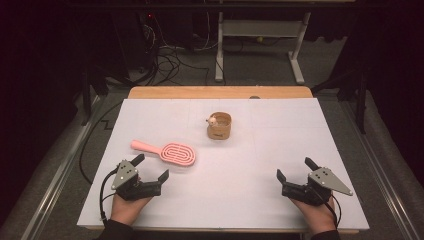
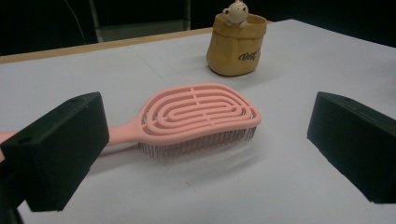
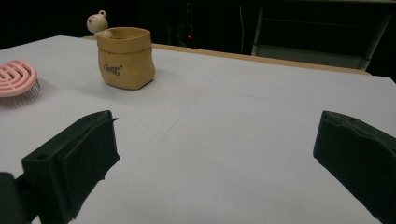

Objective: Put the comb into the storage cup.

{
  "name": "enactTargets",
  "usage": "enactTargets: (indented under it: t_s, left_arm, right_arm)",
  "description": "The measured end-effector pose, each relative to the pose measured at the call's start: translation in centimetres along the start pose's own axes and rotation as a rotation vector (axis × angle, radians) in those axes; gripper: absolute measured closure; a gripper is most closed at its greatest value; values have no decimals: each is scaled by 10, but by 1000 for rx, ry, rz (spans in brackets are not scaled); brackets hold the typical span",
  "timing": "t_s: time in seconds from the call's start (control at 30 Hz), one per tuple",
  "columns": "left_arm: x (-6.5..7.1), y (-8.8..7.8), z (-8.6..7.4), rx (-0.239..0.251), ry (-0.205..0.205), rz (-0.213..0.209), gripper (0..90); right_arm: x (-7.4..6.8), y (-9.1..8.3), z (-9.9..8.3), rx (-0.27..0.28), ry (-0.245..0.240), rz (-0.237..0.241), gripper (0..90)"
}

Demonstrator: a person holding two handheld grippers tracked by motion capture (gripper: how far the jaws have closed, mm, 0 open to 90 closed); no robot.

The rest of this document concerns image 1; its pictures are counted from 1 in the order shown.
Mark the white board sheet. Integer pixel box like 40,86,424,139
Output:
76,97,370,232

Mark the person's right hand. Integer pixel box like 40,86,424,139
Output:
289,197,338,235

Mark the wooden table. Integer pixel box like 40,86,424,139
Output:
83,85,361,234

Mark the round wooden cup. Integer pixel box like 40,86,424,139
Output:
206,111,233,140

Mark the white metal stand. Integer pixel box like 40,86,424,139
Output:
214,11,312,85

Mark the pink hairbrush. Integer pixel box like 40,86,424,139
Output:
130,139,197,167

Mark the metal floor rail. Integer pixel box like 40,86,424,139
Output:
19,94,102,240
339,99,424,240

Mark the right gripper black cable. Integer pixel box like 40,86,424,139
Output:
319,191,343,230

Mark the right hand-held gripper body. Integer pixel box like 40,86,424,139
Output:
281,167,354,206

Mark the dark stand leg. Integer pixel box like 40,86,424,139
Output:
311,66,368,135
79,63,134,126

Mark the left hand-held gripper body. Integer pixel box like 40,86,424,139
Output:
110,160,163,202

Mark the tangle of floor cables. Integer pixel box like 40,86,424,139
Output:
141,13,218,86

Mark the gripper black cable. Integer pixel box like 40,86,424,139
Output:
98,167,120,225
319,191,343,230

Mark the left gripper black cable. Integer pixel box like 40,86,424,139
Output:
98,167,120,225

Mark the person's left hand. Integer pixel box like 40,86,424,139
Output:
109,192,153,227

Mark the black floor cable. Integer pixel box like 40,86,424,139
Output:
78,101,124,185

